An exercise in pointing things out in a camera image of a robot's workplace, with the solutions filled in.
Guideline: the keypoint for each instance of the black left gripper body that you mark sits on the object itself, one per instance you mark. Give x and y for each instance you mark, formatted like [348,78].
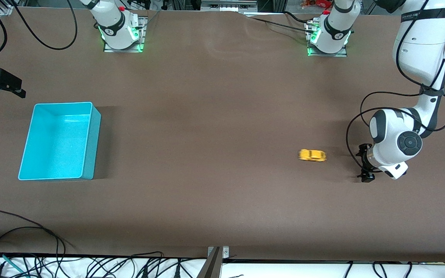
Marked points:
[363,160]

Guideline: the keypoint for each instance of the yellow beetle toy car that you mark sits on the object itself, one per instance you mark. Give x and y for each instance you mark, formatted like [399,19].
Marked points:
[312,155]

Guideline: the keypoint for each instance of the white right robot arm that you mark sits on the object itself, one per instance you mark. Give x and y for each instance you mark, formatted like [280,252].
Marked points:
[116,31]

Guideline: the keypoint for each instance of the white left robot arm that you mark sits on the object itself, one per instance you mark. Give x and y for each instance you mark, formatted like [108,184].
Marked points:
[392,131]

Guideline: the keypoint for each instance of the turquoise plastic bin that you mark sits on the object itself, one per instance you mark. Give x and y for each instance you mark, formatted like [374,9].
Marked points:
[54,146]

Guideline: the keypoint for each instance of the red packet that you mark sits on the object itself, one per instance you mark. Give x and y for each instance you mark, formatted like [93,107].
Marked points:
[311,4]

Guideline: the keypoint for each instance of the silver aluminium crossbar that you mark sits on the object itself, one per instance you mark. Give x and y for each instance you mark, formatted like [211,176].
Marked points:
[228,4]

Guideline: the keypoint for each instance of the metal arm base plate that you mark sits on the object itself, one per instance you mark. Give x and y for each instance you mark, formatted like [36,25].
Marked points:
[142,38]
[326,55]

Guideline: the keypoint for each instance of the grey metal table bracket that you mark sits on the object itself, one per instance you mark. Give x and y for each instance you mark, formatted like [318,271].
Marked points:
[213,266]

